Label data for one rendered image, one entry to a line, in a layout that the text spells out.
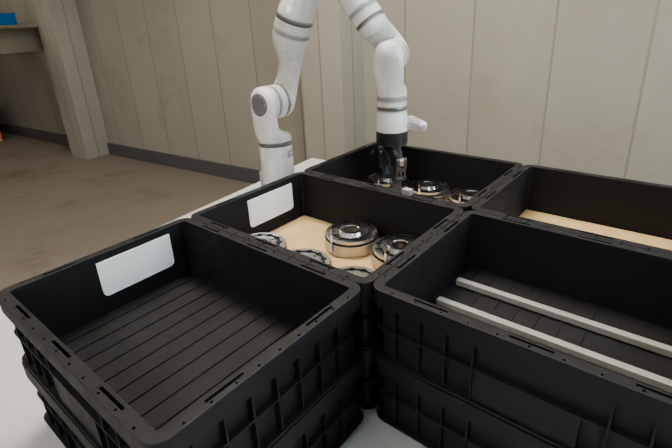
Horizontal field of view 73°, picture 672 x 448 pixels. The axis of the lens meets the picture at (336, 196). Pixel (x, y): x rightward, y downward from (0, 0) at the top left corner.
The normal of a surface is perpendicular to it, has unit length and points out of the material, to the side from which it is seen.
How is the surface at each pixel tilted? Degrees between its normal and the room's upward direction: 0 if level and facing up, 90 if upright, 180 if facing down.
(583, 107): 90
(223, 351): 0
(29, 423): 0
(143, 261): 90
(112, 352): 0
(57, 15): 90
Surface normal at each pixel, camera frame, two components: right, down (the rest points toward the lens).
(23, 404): -0.04, -0.93
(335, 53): -0.55, 0.33
